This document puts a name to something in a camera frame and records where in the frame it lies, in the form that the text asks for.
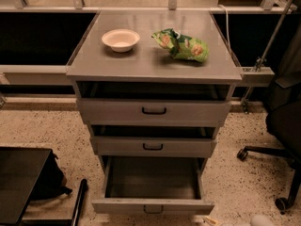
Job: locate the green chip bag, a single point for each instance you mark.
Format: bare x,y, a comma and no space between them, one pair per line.
181,46

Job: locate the grey drawer cabinet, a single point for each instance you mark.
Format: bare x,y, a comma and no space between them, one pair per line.
148,72

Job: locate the dark backpack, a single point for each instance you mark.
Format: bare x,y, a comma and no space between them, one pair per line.
51,183

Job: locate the grey bottom drawer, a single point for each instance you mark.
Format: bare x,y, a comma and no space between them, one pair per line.
153,186

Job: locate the black office chair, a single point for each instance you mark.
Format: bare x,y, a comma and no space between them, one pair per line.
283,104

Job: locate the grey middle drawer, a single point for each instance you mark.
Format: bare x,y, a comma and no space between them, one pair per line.
153,146

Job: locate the white bowl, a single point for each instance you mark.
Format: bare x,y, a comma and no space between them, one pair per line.
121,40

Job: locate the grey drawer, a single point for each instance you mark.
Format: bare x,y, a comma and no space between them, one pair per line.
153,146
153,112
153,186

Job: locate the grey top drawer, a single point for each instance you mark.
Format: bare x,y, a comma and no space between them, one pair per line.
153,112

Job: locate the metal diagonal rod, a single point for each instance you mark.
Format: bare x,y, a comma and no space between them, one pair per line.
259,62

